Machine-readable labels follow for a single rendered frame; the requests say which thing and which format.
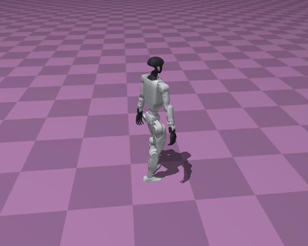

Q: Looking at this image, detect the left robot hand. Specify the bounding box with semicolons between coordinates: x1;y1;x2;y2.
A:
136;108;144;125

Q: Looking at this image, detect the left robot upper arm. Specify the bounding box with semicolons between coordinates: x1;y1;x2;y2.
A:
140;74;148;97

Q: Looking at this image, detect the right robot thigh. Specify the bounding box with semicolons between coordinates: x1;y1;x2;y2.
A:
149;120;166;157

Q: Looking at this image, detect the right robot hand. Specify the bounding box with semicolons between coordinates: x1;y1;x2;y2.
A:
168;127;177;146

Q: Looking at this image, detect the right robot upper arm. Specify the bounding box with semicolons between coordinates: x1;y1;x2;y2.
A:
158;82;170;112

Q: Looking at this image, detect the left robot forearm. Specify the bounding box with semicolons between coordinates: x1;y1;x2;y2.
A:
137;95;145;112

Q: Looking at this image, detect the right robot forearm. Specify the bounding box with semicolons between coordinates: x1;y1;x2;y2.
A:
166;105;176;131

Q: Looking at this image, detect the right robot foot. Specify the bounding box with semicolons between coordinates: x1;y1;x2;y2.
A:
142;175;161;182

